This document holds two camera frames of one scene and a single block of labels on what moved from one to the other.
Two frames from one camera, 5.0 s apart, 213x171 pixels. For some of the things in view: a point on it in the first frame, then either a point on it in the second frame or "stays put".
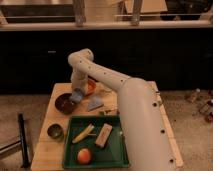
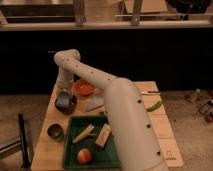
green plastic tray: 112,154 stays put
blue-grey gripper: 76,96 -> 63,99
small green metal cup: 54,131 stays put
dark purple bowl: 64,104 stays put
